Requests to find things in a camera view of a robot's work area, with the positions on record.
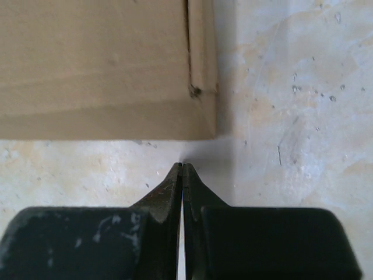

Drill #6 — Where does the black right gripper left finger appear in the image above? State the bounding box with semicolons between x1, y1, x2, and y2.
1;163;182;279

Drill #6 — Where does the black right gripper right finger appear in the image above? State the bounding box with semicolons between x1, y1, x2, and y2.
182;164;363;279

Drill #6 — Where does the brown cardboard box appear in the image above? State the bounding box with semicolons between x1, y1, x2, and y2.
1;1;218;141

